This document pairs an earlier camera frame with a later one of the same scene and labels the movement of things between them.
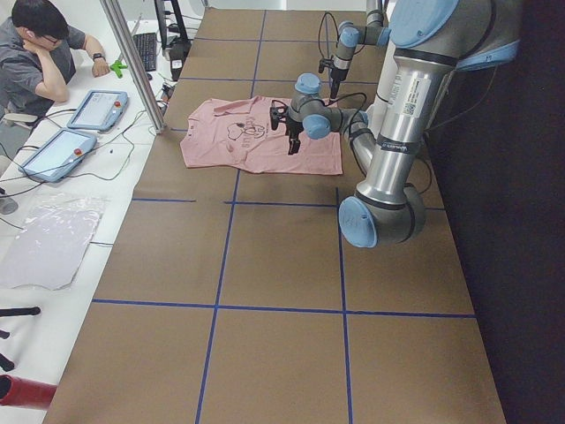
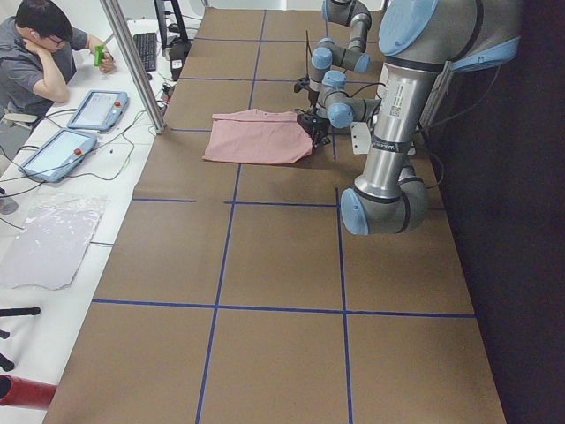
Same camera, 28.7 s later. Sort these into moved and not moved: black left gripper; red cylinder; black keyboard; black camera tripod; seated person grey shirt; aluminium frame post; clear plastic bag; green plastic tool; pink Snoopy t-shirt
Moved: black left gripper; green plastic tool; pink Snoopy t-shirt
Not moved: black camera tripod; black keyboard; red cylinder; clear plastic bag; seated person grey shirt; aluminium frame post
